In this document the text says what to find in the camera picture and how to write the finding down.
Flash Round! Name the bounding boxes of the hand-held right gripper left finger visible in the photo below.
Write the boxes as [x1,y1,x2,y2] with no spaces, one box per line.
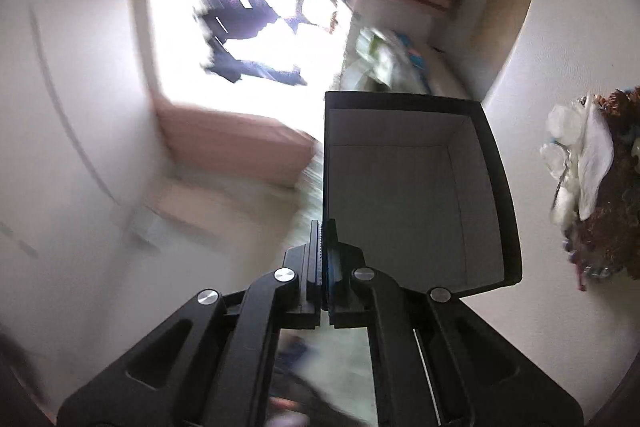
[57,219,326,427]

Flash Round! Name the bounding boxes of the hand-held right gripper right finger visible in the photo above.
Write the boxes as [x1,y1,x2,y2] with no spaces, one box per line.
[325,219,586,427]

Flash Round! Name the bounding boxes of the black cardboard box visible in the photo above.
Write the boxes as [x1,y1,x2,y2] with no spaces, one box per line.
[322,90,524,298]

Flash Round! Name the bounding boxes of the brown rudraksha bead bracelet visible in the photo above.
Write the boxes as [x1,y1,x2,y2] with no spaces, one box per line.
[567,88,640,282]

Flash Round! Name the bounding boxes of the dark hanging garment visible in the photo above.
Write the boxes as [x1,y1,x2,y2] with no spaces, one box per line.
[199,41,309,86]
[192,0,282,42]

